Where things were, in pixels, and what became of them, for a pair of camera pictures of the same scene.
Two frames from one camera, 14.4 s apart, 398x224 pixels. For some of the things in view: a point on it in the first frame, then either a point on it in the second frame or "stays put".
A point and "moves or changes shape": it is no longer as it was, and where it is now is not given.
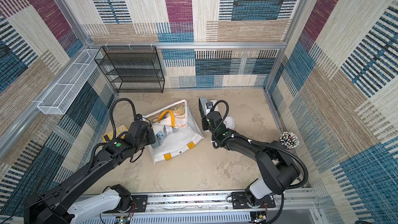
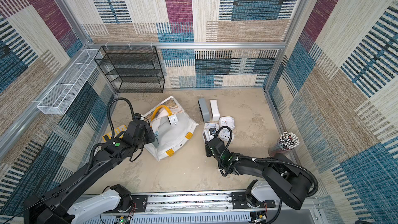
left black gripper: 151,134 stays put
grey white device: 204,110 stays put
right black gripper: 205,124 to 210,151
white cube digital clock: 216,109 stays put
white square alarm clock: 229,122 stays put
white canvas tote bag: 175,130 moves or changes shape
